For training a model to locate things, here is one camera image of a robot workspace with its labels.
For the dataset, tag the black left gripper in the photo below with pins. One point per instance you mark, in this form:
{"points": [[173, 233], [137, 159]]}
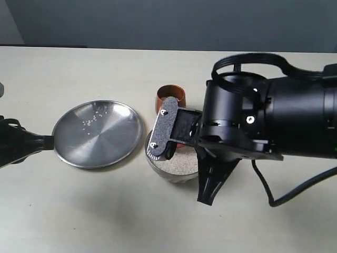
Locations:
{"points": [[12, 137]]}

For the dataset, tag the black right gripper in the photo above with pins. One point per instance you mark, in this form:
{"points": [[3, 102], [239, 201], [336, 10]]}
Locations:
{"points": [[232, 128]]}

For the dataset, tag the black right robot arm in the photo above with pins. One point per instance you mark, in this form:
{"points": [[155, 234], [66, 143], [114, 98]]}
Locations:
{"points": [[299, 117]]}

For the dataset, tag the steel bowl of rice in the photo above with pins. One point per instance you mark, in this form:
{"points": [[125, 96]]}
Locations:
{"points": [[182, 167]]}

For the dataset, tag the brown wooden cup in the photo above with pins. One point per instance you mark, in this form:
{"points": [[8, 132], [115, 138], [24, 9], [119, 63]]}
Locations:
{"points": [[170, 91]]}

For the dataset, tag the round steel plate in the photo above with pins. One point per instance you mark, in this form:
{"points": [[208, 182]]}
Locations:
{"points": [[97, 134]]}

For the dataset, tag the grey camera on left gripper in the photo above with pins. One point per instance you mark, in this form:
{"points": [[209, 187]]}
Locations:
{"points": [[1, 90]]}

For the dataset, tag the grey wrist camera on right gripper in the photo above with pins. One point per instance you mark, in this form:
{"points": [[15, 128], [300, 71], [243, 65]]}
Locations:
{"points": [[173, 125]]}

